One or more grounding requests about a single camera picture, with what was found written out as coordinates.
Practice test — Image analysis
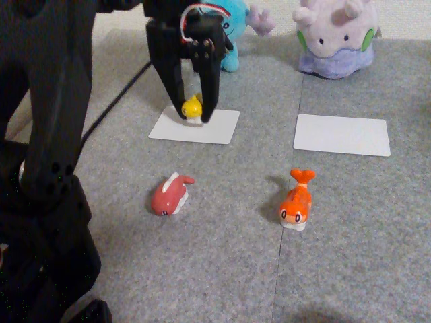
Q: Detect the red white black servo cable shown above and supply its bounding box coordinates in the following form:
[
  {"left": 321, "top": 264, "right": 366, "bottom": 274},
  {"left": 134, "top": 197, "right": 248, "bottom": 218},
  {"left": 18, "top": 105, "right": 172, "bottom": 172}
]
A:
[{"left": 180, "top": 3, "right": 232, "bottom": 45}]

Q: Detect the white rectangular card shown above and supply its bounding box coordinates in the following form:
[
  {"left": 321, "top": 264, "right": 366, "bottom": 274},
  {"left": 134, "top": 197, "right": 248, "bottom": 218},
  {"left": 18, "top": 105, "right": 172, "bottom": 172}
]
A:
[
  {"left": 293, "top": 114, "right": 392, "bottom": 157},
  {"left": 148, "top": 105, "right": 241, "bottom": 145}
]

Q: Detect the blue Wooper plush toy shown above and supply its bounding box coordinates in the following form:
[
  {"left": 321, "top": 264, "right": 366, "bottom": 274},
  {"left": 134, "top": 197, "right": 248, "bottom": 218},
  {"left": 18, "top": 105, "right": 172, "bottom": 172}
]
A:
[{"left": 201, "top": 0, "right": 276, "bottom": 73}]

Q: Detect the orange shrimp sushi figure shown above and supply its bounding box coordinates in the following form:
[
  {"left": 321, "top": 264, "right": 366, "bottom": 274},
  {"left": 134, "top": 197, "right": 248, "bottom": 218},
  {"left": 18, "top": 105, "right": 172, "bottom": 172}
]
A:
[{"left": 278, "top": 168, "right": 317, "bottom": 231}]

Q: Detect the black power cable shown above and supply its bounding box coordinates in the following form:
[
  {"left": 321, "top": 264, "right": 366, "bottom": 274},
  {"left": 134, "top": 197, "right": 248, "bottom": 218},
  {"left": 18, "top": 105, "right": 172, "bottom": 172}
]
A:
[{"left": 79, "top": 60, "right": 152, "bottom": 144}]

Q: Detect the yellow egg sushi figure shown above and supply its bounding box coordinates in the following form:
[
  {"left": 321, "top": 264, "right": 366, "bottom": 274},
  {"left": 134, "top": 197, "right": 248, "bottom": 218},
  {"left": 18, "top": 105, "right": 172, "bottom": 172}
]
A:
[{"left": 180, "top": 94, "right": 205, "bottom": 126}]

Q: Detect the purple Goomy plush toy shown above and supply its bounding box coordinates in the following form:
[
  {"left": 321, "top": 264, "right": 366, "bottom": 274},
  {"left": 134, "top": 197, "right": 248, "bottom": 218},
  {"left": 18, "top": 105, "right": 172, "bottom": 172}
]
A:
[{"left": 292, "top": 0, "right": 383, "bottom": 80}]

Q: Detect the pink tuna sushi figure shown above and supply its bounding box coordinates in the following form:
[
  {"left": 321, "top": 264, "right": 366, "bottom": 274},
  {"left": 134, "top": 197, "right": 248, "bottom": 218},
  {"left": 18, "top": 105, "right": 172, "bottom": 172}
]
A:
[{"left": 150, "top": 172, "right": 196, "bottom": 217}]

